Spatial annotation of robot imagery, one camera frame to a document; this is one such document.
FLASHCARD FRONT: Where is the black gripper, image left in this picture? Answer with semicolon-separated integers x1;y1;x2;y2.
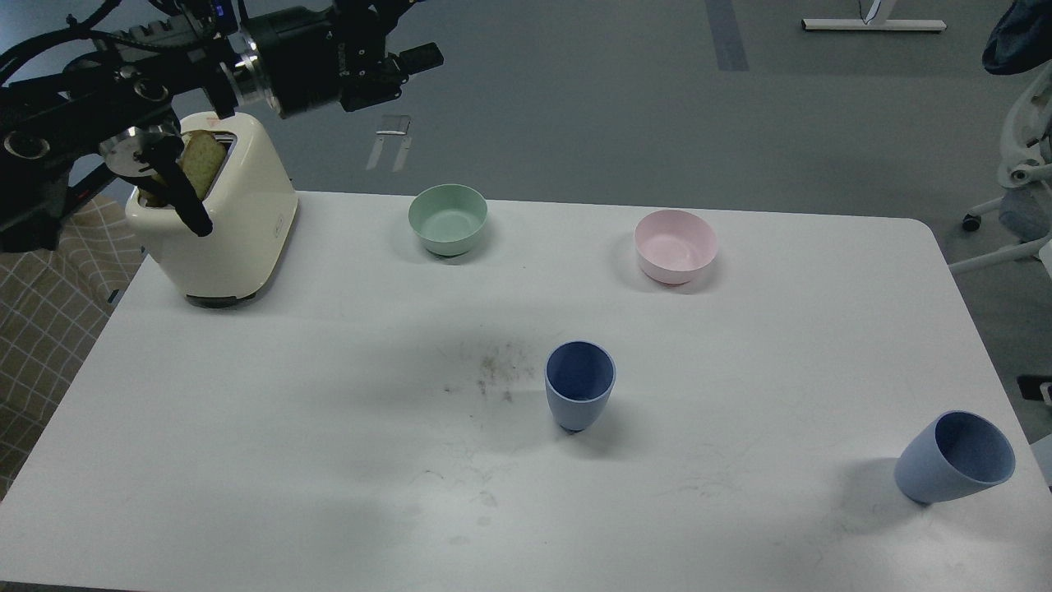
241;1;445;118

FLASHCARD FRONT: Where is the white office chair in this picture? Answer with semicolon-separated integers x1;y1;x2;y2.
949;63;1051;275

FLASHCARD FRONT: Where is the pink bowl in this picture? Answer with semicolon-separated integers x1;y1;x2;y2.
634;209;720;285

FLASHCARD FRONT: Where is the blue cup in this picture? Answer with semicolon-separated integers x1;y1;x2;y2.
542;340;618;433
893;409;1016;505

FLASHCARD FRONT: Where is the right toast slice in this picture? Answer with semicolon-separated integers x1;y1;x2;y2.
178;130;227;201

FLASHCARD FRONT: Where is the beige checkered cloth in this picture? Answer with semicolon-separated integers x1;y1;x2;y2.
1;196;144;493

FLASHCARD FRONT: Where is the green bowl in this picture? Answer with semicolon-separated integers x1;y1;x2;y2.
407;183;489;257

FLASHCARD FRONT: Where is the cream toaster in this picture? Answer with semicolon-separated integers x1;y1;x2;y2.
125;113;299;307

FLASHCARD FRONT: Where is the white desk leg base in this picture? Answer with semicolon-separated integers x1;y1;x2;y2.
801;1;948;34

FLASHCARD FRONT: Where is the dark blue fabric item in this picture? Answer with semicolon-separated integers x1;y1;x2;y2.
982;1;1051;76

